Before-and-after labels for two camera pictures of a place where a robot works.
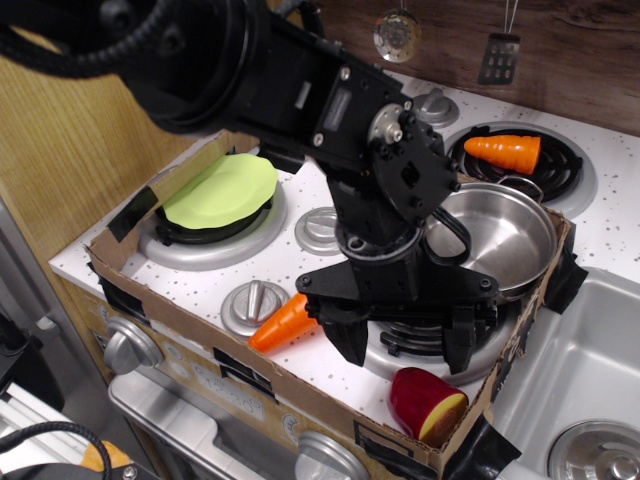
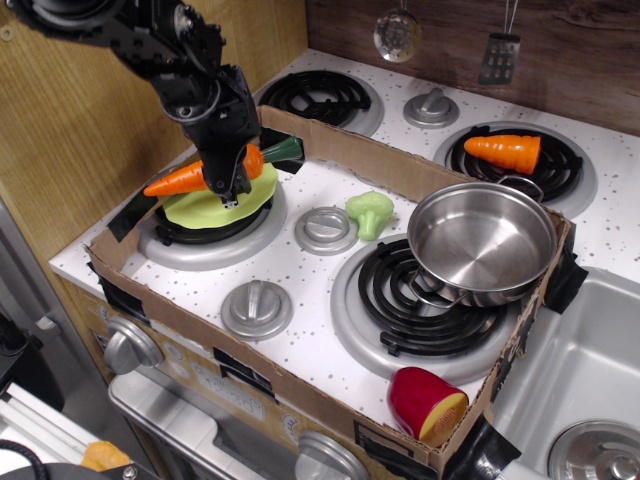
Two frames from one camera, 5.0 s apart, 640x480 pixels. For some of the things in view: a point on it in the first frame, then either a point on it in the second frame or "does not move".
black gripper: [388, 276] to [222, 118]
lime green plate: [233, 189] does not move
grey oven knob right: [322, 457] does not move
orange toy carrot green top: [284, 327] to [193, 176]
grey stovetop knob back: [435, 109] does not move
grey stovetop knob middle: [316, 231] does not move
